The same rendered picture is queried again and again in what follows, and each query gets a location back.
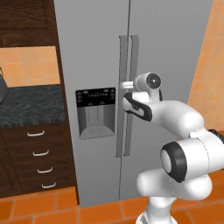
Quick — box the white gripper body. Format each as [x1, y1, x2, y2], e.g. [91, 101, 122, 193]
[118, 80, 136, 90]

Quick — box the grey fridge door with dispenser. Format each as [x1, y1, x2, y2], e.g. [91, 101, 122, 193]
[52, 0, 131, 208]

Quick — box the plain grey fridge door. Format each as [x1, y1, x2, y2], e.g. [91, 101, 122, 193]
[118, 0, 215, 202]

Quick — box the dark wood drawer front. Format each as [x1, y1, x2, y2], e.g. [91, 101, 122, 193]
[17, 174, 78, 195]
[6, 142, 74, 165]
[11, 158, 75, 180]
[0, 122, 72, 147]

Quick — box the dark grey kettle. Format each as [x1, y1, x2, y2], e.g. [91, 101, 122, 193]
[0, 66, 10, 104]

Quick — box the dark wood base cupboard door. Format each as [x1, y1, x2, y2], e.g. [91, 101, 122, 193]
[0, 130, 24, 200]

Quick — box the grey fridge door handle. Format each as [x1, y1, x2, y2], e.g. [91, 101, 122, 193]
[123, 34, 140, 158]
[115, 35, 129, 158]

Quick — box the silver drawer handle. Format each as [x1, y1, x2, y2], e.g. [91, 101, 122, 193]
[37, 166, 54, 174]
[26, 129, 46, 137]
[31, 149, 50, 158]
[40, 181, 58, 190]

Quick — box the dark wood wall cupboard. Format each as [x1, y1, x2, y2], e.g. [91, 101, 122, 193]
[0, 0, 59, 48]

